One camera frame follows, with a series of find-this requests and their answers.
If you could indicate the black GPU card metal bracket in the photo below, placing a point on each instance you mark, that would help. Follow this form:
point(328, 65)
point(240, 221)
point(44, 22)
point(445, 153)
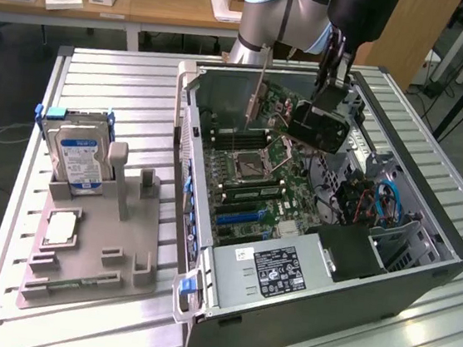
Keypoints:
point(316, 128)

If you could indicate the wooden cabinet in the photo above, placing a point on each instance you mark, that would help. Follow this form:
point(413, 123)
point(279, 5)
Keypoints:
point(423, 36)

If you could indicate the silver CPU chip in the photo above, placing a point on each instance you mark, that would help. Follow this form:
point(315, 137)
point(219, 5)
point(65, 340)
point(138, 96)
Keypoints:
point(62, 229)

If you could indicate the black fan housing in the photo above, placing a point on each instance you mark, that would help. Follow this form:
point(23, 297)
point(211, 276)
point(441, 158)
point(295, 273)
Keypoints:
point(349, 203)

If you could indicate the metal socket cover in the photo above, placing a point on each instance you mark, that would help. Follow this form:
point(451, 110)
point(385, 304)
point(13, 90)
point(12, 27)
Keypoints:
point(277, 153)

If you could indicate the silver sheet metal disk bay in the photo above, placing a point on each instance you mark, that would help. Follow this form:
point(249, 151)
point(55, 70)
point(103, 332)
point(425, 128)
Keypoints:
point(398, 251)

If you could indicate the black and silver PC case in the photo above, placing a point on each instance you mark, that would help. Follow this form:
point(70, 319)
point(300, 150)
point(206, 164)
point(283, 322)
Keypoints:
point(322, 330)

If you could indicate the hard disk blue carrier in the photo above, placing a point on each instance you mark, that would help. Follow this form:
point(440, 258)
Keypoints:
point(80, 158)

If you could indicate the white paper stack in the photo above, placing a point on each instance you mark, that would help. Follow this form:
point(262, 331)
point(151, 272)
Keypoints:
point(223, 7)

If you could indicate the CPU socket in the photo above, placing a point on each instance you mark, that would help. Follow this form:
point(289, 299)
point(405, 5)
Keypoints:
point(251, 166)

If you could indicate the blue slot clip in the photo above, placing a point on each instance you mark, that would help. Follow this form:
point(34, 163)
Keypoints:
point(193, 247)
point(192, 234)
point(192, 220)
point(187, 185)

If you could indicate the long black expansion slot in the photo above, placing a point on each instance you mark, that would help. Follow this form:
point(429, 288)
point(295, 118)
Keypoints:
point(237, 210)

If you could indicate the blue case latch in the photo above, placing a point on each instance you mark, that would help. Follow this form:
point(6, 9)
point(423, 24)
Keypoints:
point(187, 285)

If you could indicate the blue expansion slot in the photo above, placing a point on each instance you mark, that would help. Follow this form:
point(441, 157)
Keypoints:
point(241, 218)

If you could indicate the thin metal locking lever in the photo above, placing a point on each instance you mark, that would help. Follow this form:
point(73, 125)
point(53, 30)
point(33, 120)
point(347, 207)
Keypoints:
point(234, 142)

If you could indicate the grey parts rack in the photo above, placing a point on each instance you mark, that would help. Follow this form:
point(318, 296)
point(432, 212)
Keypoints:
point(95, 246)

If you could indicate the green RAM stick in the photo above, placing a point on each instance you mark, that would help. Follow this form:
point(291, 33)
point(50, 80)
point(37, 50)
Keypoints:
point(78, 283)

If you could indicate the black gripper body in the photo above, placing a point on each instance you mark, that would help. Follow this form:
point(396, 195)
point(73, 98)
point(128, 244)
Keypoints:
point(362, 17)

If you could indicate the silver chipset heatsink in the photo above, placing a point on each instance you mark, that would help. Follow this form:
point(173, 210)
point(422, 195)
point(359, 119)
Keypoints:
point(288, 229)

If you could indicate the green motherboard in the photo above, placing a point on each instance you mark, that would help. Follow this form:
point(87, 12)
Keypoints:
point(290, 205)

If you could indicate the silver perforated disk bay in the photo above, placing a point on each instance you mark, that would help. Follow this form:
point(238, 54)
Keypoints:
point(332, 172)

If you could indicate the grey power supply unit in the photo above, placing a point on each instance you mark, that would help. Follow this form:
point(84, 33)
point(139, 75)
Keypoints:
point(228, 278)

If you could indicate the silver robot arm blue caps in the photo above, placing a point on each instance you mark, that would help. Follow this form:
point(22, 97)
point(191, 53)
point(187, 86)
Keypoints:
point(261, 22)

